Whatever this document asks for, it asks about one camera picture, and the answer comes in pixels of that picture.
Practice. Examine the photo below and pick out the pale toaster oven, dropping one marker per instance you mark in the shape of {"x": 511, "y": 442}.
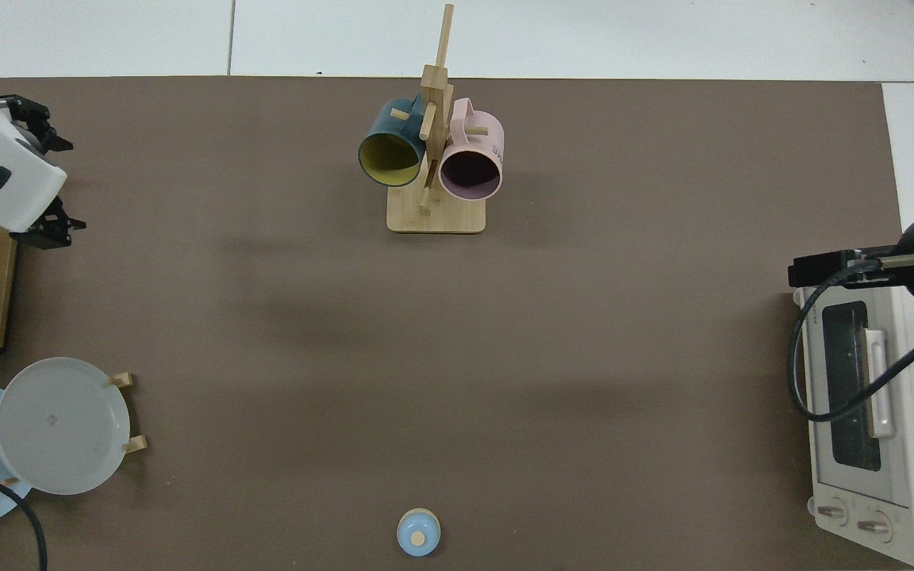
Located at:
{"x": 913, "y": 444}

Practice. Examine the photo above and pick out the grey plate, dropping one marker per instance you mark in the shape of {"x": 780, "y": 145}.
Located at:
{"x": 60, "y": 428}

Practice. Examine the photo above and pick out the wooden plate rack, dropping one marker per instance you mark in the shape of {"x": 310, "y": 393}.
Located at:
{"x": 136, "y": 444}

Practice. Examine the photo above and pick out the brown table cloth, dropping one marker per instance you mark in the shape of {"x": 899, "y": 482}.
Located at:
{"x": 266, "y": 357}

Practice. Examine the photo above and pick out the dark teal cup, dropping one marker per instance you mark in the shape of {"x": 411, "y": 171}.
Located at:
{"x": 384, "y": 131}

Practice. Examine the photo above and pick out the pink cup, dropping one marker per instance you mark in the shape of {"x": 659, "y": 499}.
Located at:
{"x": 482, "y": 135}

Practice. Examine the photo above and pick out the wooden cup stand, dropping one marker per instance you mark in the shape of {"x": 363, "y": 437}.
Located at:
{"x": 435, "y": 218}

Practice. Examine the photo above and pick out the small blue round thing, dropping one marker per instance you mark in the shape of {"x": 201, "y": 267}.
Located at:
{"x": 419, "y": 533}

